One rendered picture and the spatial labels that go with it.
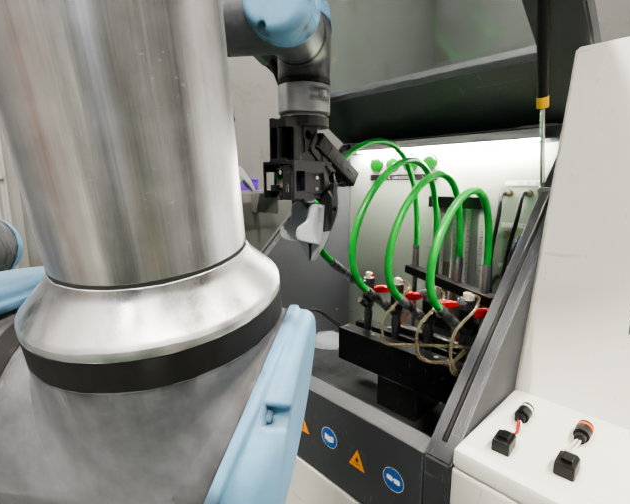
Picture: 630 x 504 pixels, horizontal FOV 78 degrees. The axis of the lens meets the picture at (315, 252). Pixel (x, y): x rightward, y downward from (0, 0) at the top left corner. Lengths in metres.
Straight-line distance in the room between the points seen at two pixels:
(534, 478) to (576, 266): 0.33
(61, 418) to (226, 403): 0.06
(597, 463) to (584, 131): 0.49
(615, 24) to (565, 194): 6.87
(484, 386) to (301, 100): 0.48
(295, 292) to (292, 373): 1.02
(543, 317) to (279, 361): 0.62
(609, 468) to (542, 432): 0.08
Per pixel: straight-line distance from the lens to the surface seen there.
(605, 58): 0.84
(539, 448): 0.64
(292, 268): 1.16
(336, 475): 0.79
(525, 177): 1.03
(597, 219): 0.75
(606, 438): 0.71
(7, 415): 0.23
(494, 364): 0.66
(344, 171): 0.63
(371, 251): 1.27
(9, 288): 0.26
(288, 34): 0.47
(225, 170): 0.16
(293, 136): 0.56
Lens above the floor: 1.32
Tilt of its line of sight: 10 degrees down
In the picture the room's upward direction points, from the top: straight up
